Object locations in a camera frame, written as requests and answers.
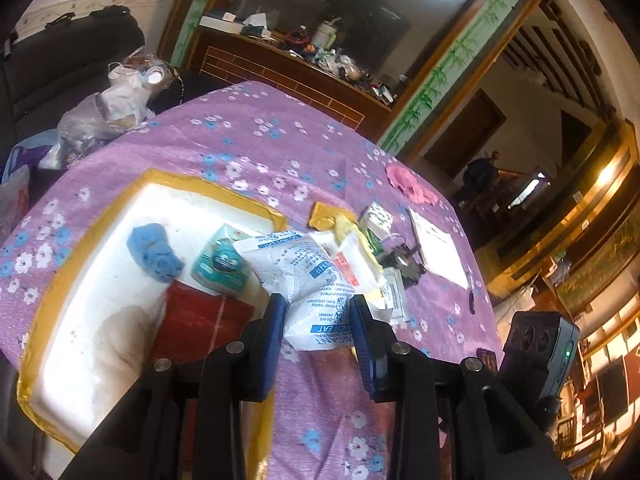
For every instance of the wooden glass cabinet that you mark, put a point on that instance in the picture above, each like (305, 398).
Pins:
(350, 0)

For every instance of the pink cloth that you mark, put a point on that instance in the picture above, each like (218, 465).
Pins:
(410, 185)

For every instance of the teal printed packet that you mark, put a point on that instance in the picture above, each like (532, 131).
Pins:
(220, 265)

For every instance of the red plastic bag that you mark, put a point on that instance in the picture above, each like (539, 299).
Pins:
(200, 320)

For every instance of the patterned tissue pack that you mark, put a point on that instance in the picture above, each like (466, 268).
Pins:
(376, 220)

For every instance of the blue cloth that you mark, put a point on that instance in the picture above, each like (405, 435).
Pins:
(152, 252)

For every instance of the pile of clear plastic bags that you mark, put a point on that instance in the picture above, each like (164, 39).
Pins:
(115, 105)

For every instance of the yellow cloth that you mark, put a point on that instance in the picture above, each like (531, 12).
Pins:
(350, 230)

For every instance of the white desiccant packet blue print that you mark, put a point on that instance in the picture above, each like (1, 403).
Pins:
(295, 270)

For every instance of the blue printed bag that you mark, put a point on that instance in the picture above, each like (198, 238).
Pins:
(20, 170)

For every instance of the purple floral tablecloth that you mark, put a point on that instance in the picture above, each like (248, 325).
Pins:
(300, 150)

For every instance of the wooden staircase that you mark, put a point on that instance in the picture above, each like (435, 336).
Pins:
(560, 50)

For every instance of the white paper notebook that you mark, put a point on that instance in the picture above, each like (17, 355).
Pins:
(437, 245)

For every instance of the grey electric motor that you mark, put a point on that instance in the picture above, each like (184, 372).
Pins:
(402, 260)

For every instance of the small white packet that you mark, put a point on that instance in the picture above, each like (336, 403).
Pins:
(395, 294)

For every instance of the green and white packet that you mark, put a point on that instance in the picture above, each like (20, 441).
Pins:
(373, 244)

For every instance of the clutter of small cabinet items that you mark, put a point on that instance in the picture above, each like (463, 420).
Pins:
(320, 50)

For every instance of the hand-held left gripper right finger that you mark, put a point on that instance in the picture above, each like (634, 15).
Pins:
(367, 355)

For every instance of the white packet red print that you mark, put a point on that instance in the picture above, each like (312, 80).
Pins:
(352, 265)

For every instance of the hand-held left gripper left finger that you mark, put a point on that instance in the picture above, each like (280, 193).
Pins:
(272, 345)

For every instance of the white foam box yellow tape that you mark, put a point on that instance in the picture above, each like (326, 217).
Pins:
(100, 310)

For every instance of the black bag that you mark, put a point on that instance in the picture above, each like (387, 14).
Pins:
(65, 60)

